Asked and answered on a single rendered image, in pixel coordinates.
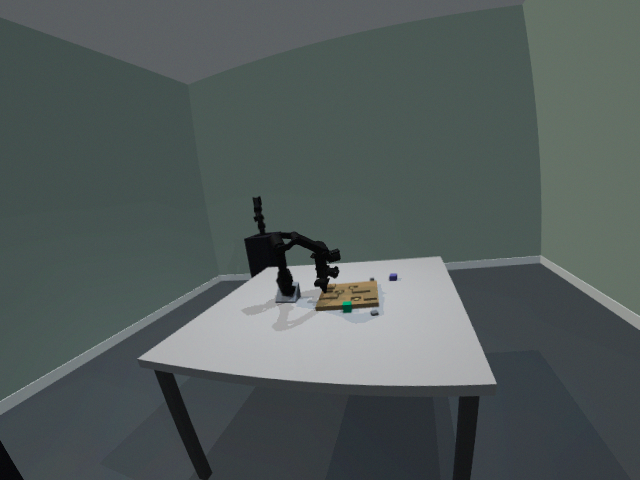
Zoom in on tan puzzle board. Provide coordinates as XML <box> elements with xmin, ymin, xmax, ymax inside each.
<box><xmin>316</xmin><ymin>280</ymin><xmax>380</xmax><ymax>311</ymax></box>

